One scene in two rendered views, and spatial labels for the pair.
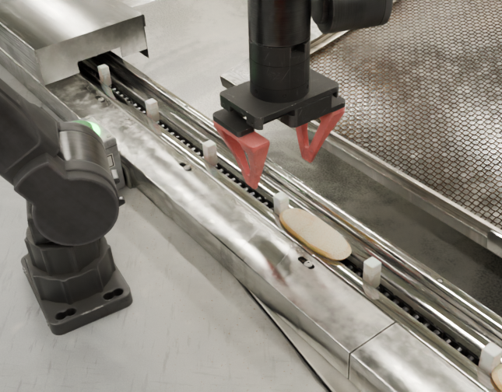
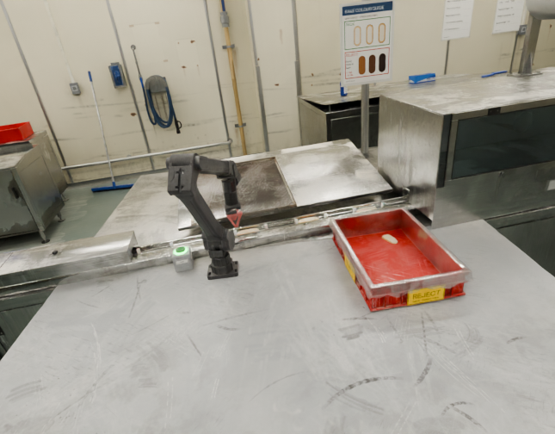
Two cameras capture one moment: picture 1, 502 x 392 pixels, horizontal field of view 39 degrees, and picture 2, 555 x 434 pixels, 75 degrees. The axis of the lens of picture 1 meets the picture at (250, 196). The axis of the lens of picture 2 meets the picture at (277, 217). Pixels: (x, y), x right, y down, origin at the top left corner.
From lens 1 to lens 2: 1.19 m
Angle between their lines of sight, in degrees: 53
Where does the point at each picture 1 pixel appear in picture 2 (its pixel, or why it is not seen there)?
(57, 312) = (233, 271)
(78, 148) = not seen: hidden behind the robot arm
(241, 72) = (182, 224)
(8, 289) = (213, 282)
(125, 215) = (205, 261)
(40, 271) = (224, 266)
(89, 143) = not seen: hidden behind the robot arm
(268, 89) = (235, 201)
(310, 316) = (271, 235)
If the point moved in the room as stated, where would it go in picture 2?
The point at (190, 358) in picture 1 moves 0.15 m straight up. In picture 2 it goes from (262, 258) to (257, 226)
